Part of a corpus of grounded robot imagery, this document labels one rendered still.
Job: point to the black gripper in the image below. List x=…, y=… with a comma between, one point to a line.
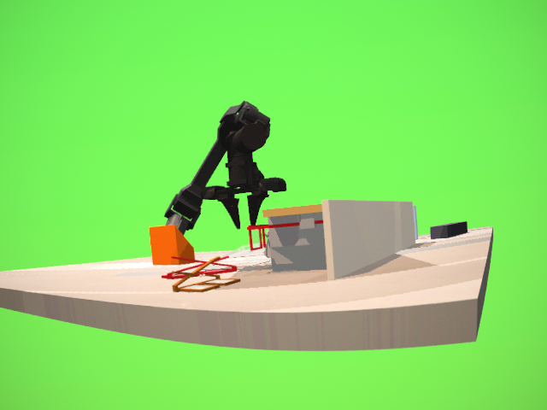
x=241, y=174

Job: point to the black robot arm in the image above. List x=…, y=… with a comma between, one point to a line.
x=243, y=129

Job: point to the grey flat panel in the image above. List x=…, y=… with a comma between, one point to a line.
x=361, y=232

